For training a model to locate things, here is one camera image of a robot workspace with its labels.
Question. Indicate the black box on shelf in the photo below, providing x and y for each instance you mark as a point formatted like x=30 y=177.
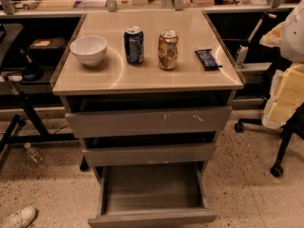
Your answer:
x=49 y=47

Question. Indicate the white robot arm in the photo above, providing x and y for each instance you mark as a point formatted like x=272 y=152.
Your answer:
x=292 y=35

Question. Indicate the orange soda can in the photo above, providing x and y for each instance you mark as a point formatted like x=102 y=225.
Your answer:
x=168 y=52

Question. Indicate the white bowl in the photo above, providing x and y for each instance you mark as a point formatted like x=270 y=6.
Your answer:
x=89 y=50

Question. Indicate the black joystick controller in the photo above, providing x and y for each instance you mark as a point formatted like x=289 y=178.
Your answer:
x=32 y=71

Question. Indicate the white shoe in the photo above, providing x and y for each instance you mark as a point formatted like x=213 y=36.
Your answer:
x=20 y=219

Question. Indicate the blue soda can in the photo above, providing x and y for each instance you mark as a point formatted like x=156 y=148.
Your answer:
x=133 y=45

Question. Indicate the grey bottom drawer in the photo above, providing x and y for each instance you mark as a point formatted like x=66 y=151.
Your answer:
x=146 y=196

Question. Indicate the grey drawer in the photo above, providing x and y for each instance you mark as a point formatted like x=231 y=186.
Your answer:
x=146 y=196
x=155 y=154
x=148 y=122

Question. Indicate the dark blue snack bar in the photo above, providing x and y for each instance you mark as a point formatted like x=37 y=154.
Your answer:
x=207 y=59

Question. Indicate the yellow foam padding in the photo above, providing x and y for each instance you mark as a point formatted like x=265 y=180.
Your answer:
x=287 y=89

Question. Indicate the grey middle drawer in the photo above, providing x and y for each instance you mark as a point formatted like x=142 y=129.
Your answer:
x=155 y=154

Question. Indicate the plastic water bottle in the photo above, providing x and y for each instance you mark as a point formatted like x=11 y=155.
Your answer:
x=33 y=153

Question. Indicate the grey top drawer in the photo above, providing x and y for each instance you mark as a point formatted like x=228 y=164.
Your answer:
x=148 y=122

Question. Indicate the grey drawer cabinet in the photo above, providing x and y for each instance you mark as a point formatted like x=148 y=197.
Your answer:
x=116 y=85

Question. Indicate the black metal stand frame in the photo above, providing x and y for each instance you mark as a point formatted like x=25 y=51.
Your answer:
x=17 y=123

